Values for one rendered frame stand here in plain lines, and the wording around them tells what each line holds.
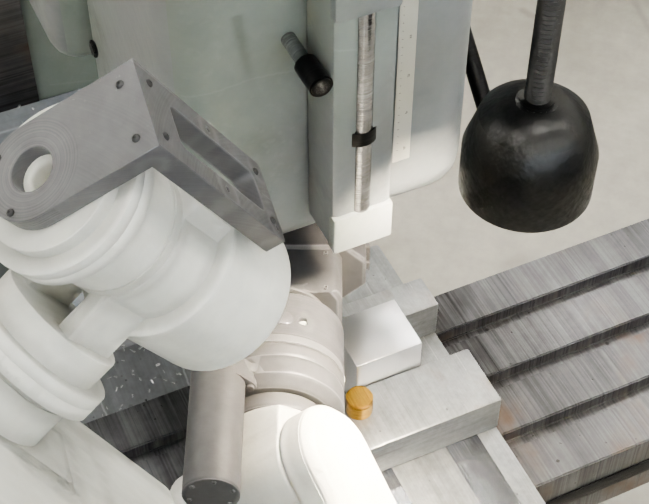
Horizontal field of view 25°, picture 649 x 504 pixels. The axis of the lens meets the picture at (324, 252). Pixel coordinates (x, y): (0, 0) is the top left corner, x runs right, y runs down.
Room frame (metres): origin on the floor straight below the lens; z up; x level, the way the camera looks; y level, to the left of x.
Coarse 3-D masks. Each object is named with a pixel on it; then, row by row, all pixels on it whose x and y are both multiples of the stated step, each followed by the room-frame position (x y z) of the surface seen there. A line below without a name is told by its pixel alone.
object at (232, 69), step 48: (96, 0) 0.72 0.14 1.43; (144, 0) 0.62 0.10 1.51; (192, 0) 0.61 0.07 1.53; (240, 0) 0.61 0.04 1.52; (288, 0) 0.63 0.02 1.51; (432, 0) 0.66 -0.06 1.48; (96, 48) 0.74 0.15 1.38; (144, 48) 0.63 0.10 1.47; (192, 48) 0.61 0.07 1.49; (240, 48) 0.61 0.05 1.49; (432, 48) 0.66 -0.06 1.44; (192, 96) 0.61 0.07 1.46; (240, 96) 0.61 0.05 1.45; (288, 96) 0.62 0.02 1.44; (432, 96) 0.67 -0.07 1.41; (240, 144) 0.61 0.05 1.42; (288, 144) 0.62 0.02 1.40; (432, 144) 0.67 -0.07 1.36; (288, 192) 0.62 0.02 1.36
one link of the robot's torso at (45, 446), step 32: (0, 352) 0.30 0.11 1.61; (0, 384) 0.30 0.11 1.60; (32, 384) 0.30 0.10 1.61; (0, 416) 0.29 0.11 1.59; (32, 416) 0.30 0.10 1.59; (64, 416) 0.30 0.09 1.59; (0, 448) 0.28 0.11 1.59; (32, 448) 0.30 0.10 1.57; (64, 448) 0.31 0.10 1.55; (96, 448) 0.33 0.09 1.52; (0, 480) 0.26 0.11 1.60; (32, 480) 0.27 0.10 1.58; (64, 480) 0.29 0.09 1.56; (96, 480) 0.30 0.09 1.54; (128, 480) 0.32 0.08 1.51
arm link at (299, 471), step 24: (312, 408) 0.51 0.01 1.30; (288, 432) 0.49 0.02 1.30; (312, 432) 0.49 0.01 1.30; (336, 432) 0.50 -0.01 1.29; (288, 456) 0.48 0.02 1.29; (312, 456) 0.47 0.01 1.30; (336, 456) 0.48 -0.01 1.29; (360, 456) 0.49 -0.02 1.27; (312, 480) 0.46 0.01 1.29; (336, 480) 0.47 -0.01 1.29; (360, 480) 0.48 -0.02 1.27; (384, 480) 0.49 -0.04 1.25
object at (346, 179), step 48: (336, 0) 0.59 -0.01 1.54; (384, 0) 0.60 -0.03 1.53; (336, 48) 0.60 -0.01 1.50; (384, 48) 0.61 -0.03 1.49; (336, 96) 0.60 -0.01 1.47; (384, 96) 0.61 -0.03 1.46; (336, 144) 0.60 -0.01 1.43; (384, 144) 0.61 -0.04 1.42; (336, 192) 0.60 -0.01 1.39; (384, 192) 0.61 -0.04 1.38; (336, 240) 0.59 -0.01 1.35
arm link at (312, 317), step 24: (288, 240) 0.67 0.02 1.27; (312, 240) 0.67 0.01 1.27; (312, 264) 0.65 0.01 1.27; (336, 264) 0.65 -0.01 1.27; (360, 264) 0.66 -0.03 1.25; (312, 288) 0.63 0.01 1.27; (336, 288) 0.63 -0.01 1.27; (288, 312) 0.59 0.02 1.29; (312, 312) 0.60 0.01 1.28; (336, 312) 0.63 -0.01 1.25; (288, 336) 0.57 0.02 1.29; (312, 336) 0.58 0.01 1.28; (336, 336) 0.59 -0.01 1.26; (336, 360) 0.57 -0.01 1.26
